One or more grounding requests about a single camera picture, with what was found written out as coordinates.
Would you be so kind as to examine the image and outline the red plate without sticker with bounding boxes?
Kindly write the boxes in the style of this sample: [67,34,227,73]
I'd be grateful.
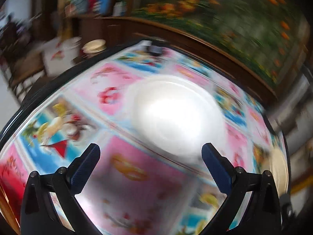
[1,163,25,234]

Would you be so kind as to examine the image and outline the small beige bowl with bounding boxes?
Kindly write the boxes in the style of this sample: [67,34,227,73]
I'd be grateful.
[268,148,289,197]

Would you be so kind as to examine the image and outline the large white bowl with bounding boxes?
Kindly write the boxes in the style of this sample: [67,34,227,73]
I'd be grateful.
[124,75,227,163]

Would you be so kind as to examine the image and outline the bowls on side stool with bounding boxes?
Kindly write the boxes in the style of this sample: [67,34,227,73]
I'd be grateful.
[82,39,106,54]

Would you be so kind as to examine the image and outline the steel thermos flask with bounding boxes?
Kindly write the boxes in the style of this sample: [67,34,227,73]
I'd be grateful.
[265,71,312,134]

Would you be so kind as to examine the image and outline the white plastic bucket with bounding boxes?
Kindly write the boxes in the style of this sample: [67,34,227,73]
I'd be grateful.
[41,37,81,76]

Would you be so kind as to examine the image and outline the small black device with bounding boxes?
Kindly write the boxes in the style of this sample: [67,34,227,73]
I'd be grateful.
[146,41,163,57]

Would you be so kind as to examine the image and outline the blue bottle on counter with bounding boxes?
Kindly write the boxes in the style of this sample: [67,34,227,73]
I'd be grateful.
[97,0,113,15]

